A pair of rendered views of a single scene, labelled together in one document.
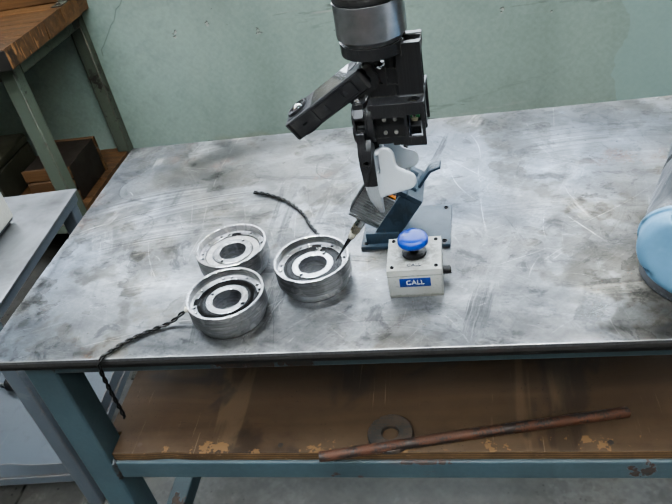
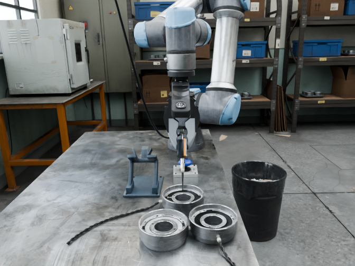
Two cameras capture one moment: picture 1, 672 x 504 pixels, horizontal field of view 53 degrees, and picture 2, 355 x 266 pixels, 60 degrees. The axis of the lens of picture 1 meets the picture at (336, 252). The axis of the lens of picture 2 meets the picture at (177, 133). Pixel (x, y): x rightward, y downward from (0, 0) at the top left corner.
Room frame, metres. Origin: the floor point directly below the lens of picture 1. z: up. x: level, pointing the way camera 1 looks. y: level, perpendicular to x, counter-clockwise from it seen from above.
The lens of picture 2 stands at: (0.90, 0.71, 1.20)
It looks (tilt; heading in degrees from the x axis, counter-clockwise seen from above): 16 degrees down; 257
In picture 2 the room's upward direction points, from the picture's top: 1 degrees counter-clockwise
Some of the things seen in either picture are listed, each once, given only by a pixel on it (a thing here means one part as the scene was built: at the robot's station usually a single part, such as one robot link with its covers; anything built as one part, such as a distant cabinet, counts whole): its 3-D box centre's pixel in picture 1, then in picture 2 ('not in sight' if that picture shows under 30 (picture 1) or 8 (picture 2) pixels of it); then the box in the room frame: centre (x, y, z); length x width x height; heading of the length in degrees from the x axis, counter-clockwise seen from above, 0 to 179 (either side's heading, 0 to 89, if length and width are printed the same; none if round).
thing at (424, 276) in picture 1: (419, 265); (185, 175); (0.69, -0.10, 0.82); 0.08 x 0.07 x 0.05; 76
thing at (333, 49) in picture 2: not in sight; (315, 48); (-1.93, -3.04, 1.11); 0.52 x 0.38 x 0.22; 166
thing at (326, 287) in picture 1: (313, 269); (183, 200); (0.73, 0.03, 0.82); 0.10 x 0.10 x 0.04
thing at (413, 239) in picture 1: (413, 250); (185, 168); (0.69, -0.10, 0.85); 0.04 x 0.04 x 0.05
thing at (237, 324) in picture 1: (228, 303); (213, 224); (0.70, 0.15, 0.82); 0.10 x 0.10 x 0.04
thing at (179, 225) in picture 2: (234, 255); (164, 229); (0.80, 0.15, 0.82); 0.08 x 0.08 x 0.02
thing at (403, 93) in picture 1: (386, 89); (181, 93); (0.70, -0.09, 1.07); 0.09 x 0.08 x 0.12; 74
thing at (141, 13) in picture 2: not in sight; (155, 12); (0.16, -3.54, 1.61); 0.52 x 0.38 x 0.22; 169
